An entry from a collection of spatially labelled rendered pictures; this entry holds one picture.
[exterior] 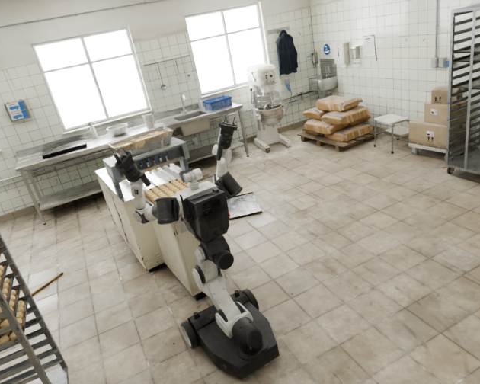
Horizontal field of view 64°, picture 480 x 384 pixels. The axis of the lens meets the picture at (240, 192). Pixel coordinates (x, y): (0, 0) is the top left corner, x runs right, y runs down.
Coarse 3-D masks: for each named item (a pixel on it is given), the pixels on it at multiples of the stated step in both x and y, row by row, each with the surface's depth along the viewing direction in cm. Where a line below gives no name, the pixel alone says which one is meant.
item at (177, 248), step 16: (176, 224) 297; (160, 240) 356; (176, 240) 301; (192, 240) 308; (176, 256) 321; (192, 256) 312; (176, 272) 345; (192, 272) 316; (224, 272) 334; (192, 288) 321
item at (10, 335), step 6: (24, 300) 240; (18, 306) 232; (24, 306) 234; (18, 312) 226; (18, 318) 221; (12, 330) 212; (0, 336) 212; (6, 336) 208; (12, 336) 207; (0, 342) 205
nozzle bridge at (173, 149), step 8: (176, 144) 356; (184, 144) 357; (152, 152) 345; (160, 152) 347; (168, 152) 360; (176, 152) 364; (184, 152) 359; (104, 160) 351; (112, 160) 346; (136, 160) 338; (144, 160) 350; (152, 160) 354; (168, 160) 360; (176, 160) 361; (184, 160) 373; (112, 168) 329; (144, 168) 350; (152, 168) 351; (184, 168) 377; (112, 176) 339; (120, 176) 343; (120, 192) 349
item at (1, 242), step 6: (0, 234) 226; (0, 240) 225; (0, 246) 226; (6, 246) 229; (6, 252) 229; (6, 258) 230; (12, 258) 233; (12, 264) 232; (12, 270) 233; (18, 270) 236; (18, 282) 237; (24, 282) 240; (24, 294) 241; (30, 294) 244; (30, 300) 243; (36, 306) 246; (36, 312) 247; (42, 318) 250; (42, 324) 251; (48, 330) 255; (48, 336) 255; (54, 342) 259; (60, 354) 263; (66, 366) 268
